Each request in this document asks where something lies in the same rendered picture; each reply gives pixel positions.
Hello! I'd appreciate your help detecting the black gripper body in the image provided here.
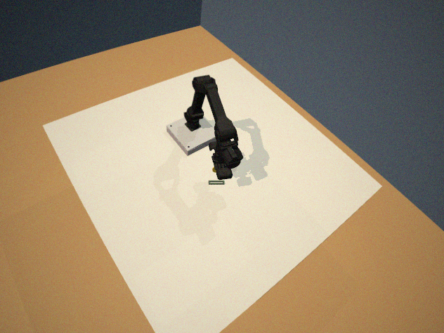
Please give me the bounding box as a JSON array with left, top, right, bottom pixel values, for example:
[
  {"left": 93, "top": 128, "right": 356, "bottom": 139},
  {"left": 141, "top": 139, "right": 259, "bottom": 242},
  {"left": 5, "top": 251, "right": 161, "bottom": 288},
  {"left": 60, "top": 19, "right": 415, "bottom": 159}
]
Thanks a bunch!
[{"left": 209, "top": 141, "right": 233, "bottom": 180}]

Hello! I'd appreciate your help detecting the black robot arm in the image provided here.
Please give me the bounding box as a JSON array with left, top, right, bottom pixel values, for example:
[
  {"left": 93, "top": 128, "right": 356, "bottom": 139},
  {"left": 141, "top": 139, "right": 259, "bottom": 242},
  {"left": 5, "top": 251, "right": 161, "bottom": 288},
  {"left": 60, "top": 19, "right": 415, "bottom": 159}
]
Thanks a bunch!
[{"left": 183, "top": 74, "right": 243, "bottom": 169}]

